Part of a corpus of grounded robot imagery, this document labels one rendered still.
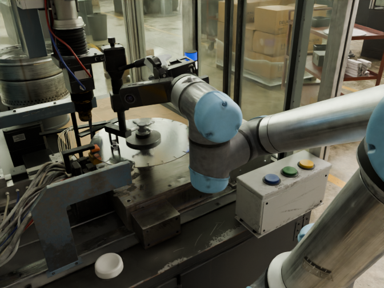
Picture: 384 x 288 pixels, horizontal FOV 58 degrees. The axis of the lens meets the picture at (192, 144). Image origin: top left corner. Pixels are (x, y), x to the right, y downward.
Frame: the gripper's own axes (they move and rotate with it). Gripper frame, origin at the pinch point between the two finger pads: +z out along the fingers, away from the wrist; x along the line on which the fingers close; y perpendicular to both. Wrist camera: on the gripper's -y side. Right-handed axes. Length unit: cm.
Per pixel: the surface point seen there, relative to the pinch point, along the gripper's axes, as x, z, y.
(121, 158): -24.6, 6.6, -12.1
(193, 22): -7, 61, 38
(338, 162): -149, 89, 153
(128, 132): -19.4, 9.8, -7.7
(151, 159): -25.8, 2.0, -4.6
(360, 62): -93, 129, 211
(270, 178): -34.6, -14.9, 22.8
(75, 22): 12.8, 9.6, -11.8
